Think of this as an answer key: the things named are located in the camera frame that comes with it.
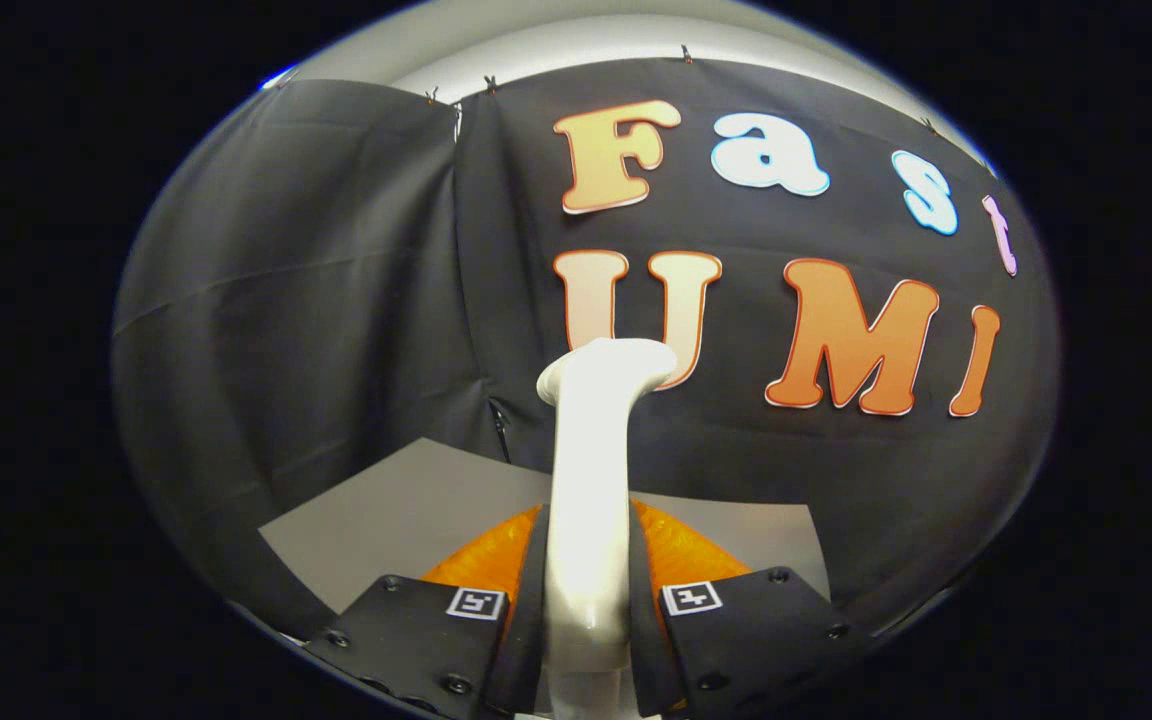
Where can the white garment steamer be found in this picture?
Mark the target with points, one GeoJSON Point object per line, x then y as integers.
{"type": "Point", "coordinates": [588, 480]}

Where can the beige drawer cabinet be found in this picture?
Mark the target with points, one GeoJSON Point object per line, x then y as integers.
{"type": "Point", "coordinates": [416, 510]}

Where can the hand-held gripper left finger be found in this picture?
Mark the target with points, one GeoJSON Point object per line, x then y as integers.
{"type": "Point", "coordinates": [416, 640]}

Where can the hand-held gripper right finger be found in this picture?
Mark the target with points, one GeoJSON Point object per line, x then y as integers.
{"type": "Point", "coordinates": [756, 640]}

